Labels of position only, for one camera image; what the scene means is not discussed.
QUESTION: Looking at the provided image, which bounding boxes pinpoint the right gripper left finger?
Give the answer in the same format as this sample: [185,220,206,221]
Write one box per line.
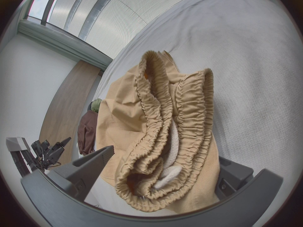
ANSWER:
[47,145,115,202]

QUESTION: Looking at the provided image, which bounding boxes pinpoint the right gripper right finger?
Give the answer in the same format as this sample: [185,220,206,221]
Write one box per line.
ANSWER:
[215,157,255,202]

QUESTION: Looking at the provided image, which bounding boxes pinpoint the mustard yellow shorts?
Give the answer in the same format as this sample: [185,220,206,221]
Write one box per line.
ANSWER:
[96,51,222,213]

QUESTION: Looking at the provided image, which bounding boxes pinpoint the bed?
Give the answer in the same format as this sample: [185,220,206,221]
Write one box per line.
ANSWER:
[39,0,303,217]

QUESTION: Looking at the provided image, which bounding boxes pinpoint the brown garment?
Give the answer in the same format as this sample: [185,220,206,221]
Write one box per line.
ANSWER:
[78,110,98,156]

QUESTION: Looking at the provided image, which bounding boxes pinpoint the green garment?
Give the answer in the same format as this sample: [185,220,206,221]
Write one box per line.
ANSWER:
[91,98,103,114]

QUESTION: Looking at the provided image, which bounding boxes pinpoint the grey-green curtain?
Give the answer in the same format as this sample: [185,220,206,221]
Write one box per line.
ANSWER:
[18,19,113,71]

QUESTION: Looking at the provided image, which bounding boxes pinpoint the window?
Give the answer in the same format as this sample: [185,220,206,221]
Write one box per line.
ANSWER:
[24,0,231,61]

